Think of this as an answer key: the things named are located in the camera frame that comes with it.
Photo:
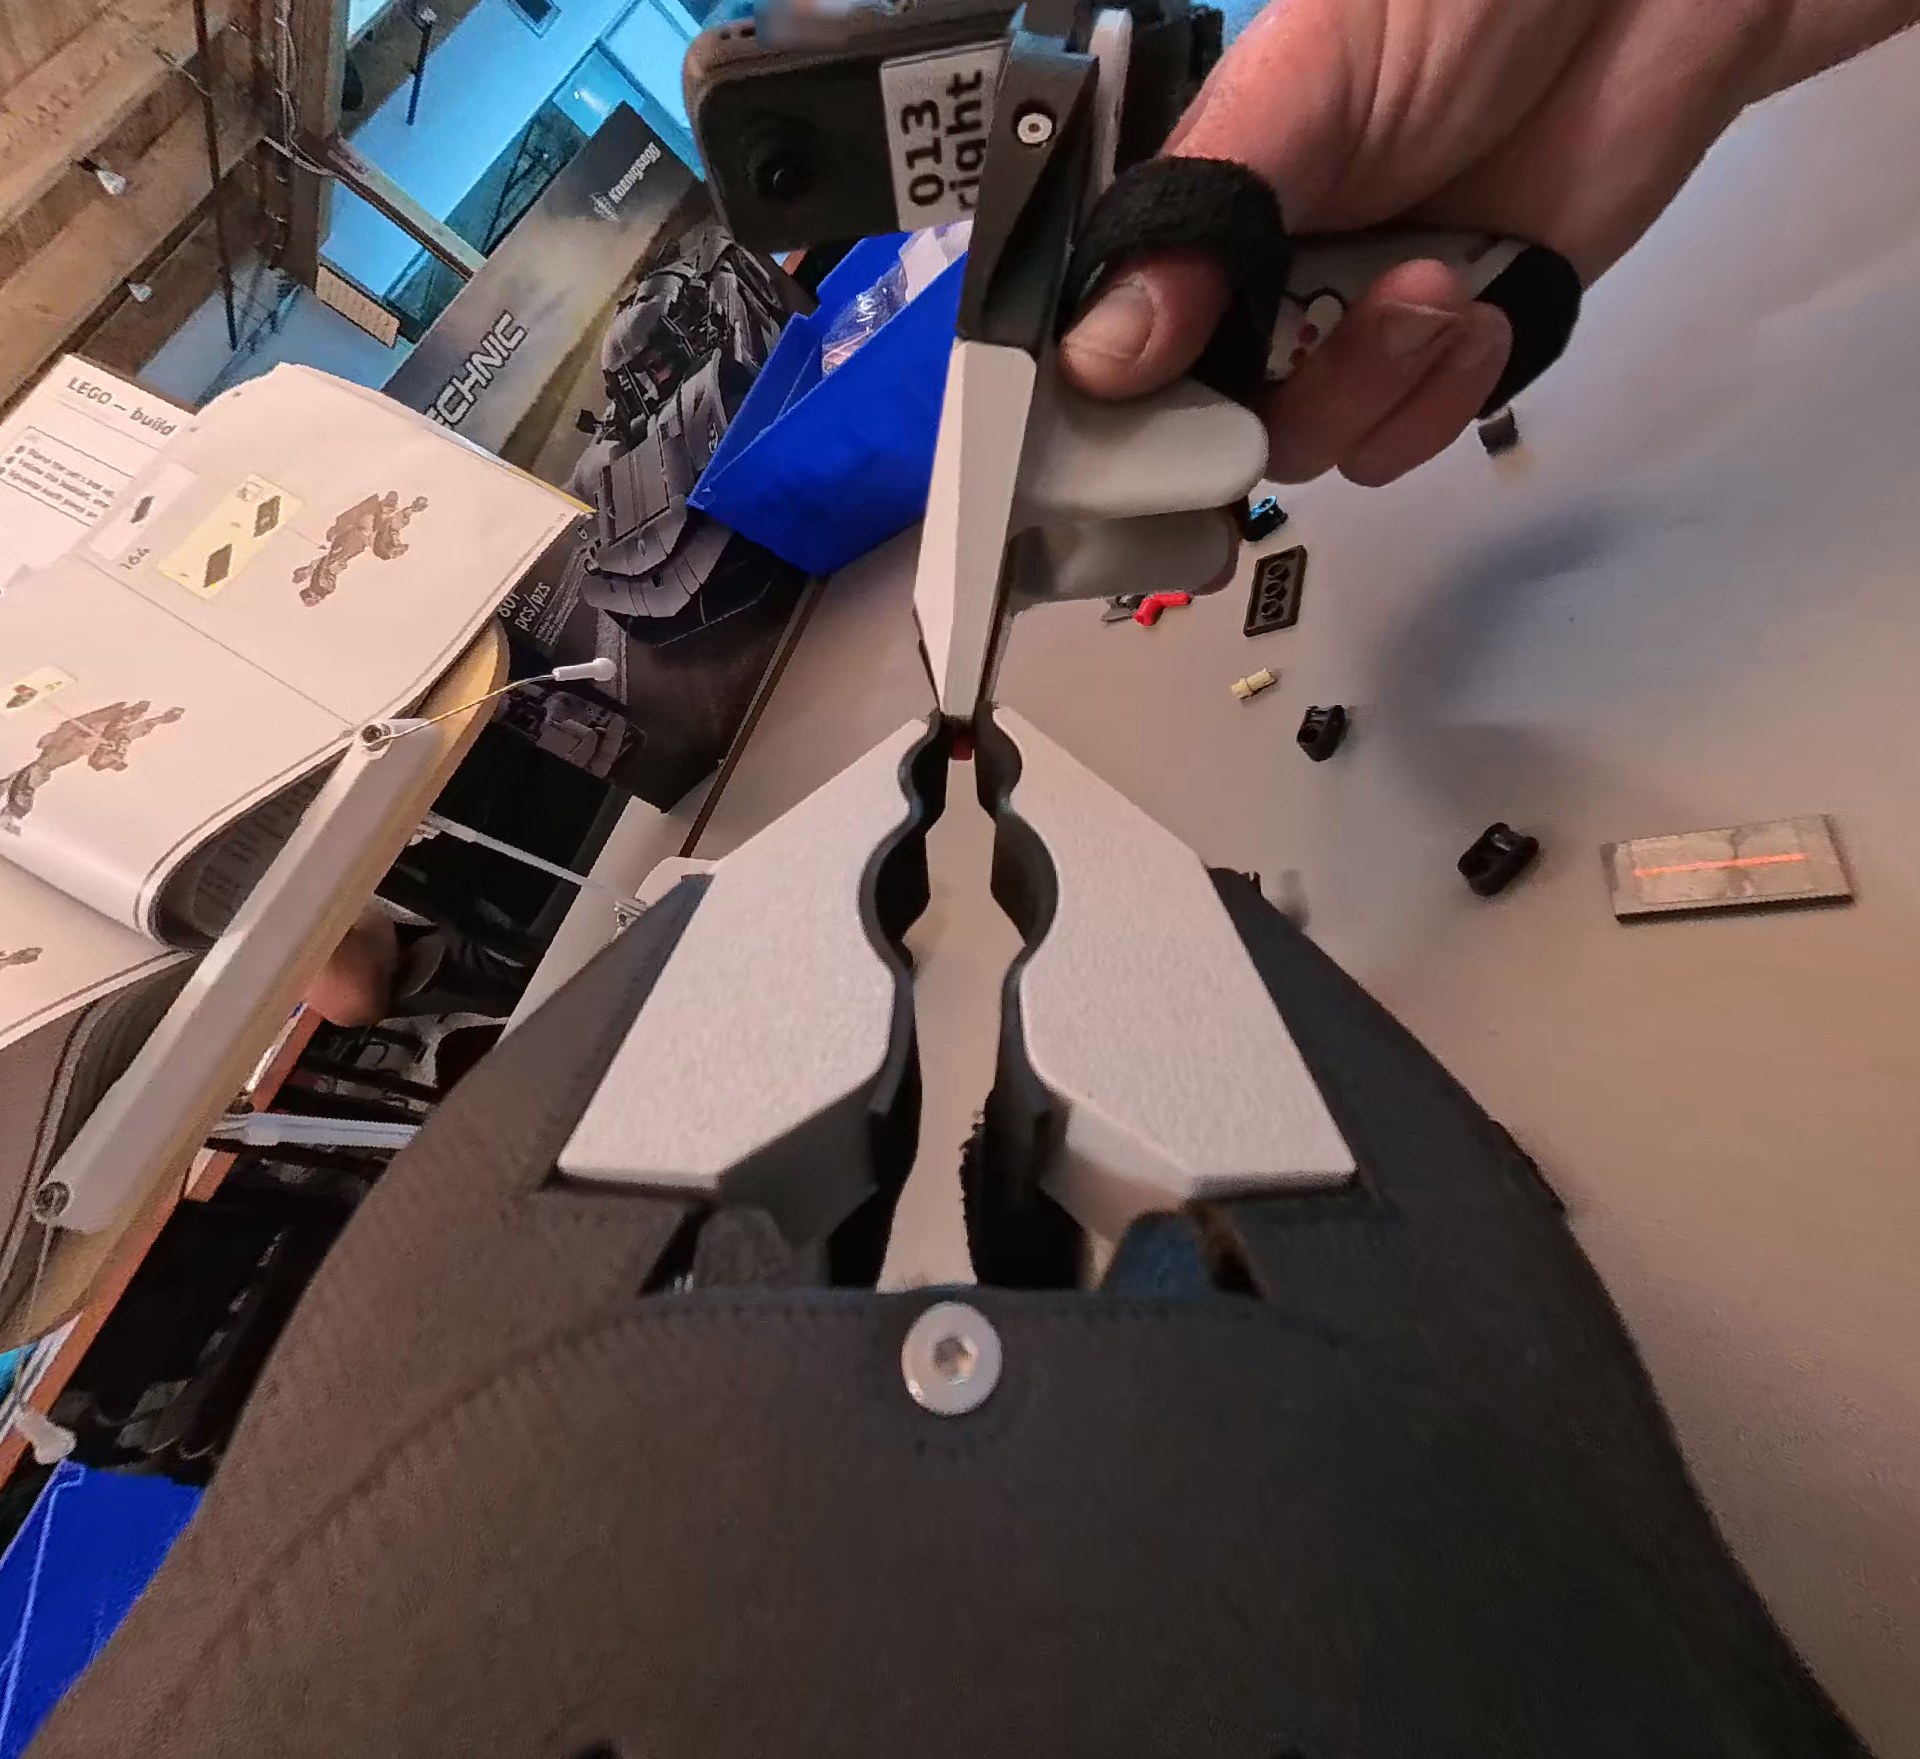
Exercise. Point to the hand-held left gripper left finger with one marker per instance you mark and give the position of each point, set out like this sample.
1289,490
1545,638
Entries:
720,1039

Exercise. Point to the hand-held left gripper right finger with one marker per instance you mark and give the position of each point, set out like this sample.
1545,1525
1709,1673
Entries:
1185,1039

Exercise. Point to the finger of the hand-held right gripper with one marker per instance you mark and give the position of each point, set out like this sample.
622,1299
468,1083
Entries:
974,514

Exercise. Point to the black lego plate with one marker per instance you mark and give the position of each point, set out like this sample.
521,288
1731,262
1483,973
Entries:
1275,590

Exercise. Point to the dark lego set box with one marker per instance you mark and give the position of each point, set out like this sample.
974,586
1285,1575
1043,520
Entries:
660,438

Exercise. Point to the small beige lego piece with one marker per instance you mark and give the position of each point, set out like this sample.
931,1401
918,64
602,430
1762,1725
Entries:
1254,684

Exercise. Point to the grey lego connector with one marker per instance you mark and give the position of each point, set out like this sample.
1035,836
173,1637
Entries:
1500,434

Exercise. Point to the dark lego tile red stripe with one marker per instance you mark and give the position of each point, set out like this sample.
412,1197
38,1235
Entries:
1724,890

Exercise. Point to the lego instruction booklet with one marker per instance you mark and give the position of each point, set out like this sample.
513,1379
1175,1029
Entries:
301,590

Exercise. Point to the person's right hand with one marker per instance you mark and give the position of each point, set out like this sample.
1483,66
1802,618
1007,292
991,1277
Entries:
1500,34

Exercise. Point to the blue storage bin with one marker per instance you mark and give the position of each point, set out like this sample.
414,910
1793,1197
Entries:
75,1563
840,454

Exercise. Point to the clear plastic bags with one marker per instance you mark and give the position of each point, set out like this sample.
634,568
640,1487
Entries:
901,274

